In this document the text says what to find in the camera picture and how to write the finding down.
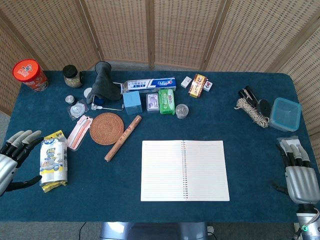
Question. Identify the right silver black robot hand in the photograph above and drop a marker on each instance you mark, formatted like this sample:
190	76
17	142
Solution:
301	182

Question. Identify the black round disc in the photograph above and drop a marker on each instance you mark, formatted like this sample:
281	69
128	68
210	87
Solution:
264	107

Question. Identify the blue ball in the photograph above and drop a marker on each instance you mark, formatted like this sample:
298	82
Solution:
100	101

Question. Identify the yellow white roll refill pack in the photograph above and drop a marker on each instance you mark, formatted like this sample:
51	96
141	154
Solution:
53	160

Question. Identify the white mahjong tile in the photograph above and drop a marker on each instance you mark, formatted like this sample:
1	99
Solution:
208	86

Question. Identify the round woven rattan coaster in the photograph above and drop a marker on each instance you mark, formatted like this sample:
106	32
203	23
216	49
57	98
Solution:
106	128

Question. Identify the black clips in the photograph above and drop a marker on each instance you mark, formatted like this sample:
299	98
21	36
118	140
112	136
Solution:
247	93

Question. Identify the blue clear plastic container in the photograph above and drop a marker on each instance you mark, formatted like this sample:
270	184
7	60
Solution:
285	115

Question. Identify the small silver tin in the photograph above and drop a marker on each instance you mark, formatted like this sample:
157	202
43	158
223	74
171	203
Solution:
70	99

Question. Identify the pink toothbrush package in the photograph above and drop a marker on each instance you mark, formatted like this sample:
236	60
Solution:
78	133

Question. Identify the blue white toothpaste box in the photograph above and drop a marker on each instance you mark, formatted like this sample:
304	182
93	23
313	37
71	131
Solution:
150	85

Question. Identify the dark blue tablecloth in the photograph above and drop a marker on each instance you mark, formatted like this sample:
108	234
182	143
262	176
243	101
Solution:
250	150

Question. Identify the green wet wipes pack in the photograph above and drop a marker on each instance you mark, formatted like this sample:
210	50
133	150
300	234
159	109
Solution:
166	102

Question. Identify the red round canister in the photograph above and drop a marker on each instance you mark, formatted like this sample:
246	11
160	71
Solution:
27	73

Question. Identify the white round lid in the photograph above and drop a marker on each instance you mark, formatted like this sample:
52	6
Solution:
87	92

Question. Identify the spiral notebook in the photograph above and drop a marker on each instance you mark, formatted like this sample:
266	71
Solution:
162	172

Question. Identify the white power plug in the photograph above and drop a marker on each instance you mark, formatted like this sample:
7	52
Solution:
210	229

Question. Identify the woven bamboo folding screen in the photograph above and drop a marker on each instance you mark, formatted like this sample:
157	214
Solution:
185	32

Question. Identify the yellow red card box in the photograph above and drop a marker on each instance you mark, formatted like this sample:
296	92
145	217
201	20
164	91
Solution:
198	86

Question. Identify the light blue cardboard box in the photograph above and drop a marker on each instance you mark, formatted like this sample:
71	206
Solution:
132	102

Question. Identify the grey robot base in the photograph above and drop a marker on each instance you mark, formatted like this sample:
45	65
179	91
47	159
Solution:
152	231

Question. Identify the brown paper-wrapped stick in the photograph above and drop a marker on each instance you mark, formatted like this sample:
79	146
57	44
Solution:
122	138

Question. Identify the round white disc in packet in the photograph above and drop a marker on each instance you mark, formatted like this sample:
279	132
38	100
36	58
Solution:
76	110

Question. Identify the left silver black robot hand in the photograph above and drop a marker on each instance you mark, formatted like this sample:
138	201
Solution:
7	170

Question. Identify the glass jar with black lid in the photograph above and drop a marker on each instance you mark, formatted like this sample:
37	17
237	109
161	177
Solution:
72	78

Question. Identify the dark grey cloth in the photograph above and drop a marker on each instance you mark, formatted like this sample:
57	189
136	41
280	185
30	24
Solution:
105	85

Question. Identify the small white box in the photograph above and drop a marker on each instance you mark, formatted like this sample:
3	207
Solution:
186	82

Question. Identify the beige twine bundle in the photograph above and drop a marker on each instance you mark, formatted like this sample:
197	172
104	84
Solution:
251	111

